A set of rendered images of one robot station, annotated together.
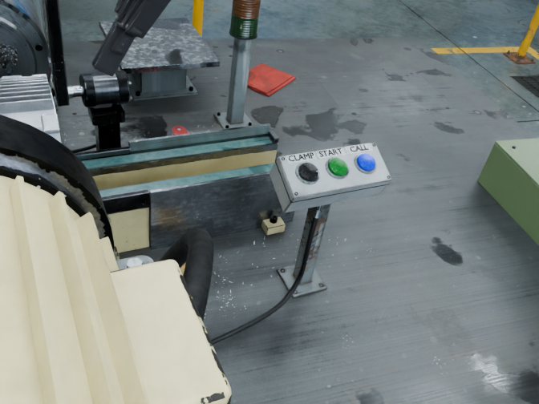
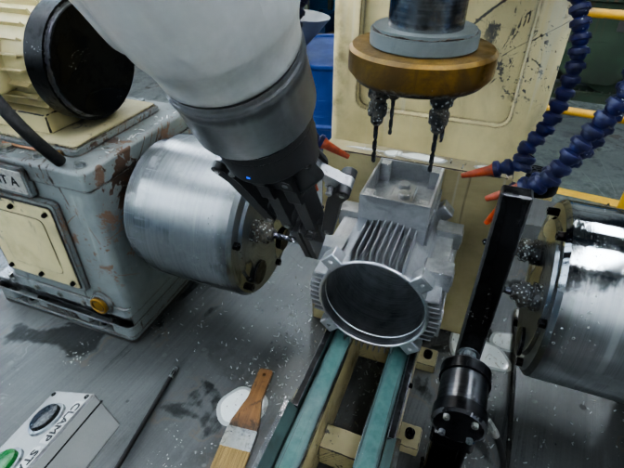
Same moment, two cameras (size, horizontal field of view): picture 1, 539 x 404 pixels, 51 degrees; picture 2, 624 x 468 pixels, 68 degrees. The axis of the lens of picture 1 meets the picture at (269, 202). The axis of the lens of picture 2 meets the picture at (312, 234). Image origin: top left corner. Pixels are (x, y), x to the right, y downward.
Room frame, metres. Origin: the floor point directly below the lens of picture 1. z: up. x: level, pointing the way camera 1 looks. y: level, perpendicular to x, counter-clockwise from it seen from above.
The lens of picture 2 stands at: (1.03, 0.00, 1.48)
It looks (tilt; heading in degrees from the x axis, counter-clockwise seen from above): 36 degrees down; 141
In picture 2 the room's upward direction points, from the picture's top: straight up
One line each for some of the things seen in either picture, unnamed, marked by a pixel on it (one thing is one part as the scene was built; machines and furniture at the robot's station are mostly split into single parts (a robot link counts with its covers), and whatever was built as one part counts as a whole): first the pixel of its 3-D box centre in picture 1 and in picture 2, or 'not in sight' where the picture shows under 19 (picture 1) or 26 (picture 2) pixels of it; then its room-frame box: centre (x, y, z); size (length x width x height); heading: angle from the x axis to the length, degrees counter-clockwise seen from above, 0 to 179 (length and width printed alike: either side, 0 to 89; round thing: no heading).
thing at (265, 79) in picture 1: (265, 78); not in sight; (1.45, 0.07, 0.80); 0.15 x 0.12 x 0.01; 154
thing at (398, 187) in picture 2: not in sight; (401, 201); (0.65, 0.47, 1.11); 0.12 x 0.11 x 0.07; 119
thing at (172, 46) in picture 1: (157, 62); not in sight; (1.34, 0.35, 0.86); 0.27 x 0.24 x 0.12; 30
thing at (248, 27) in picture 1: (244, 23); not in sight; (1.20, 0.12, 1.05); 0.06 x 0.06 x 0.04
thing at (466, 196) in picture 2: not in sight; (406, 231); (0.59, 0.57, 0.97); 0.30 x 0.11 x 0.34; 30
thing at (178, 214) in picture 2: not in sight; (193, 206); (0.37, 0.26, 1.04); 0.37 x 0.25 x 0.25; 30
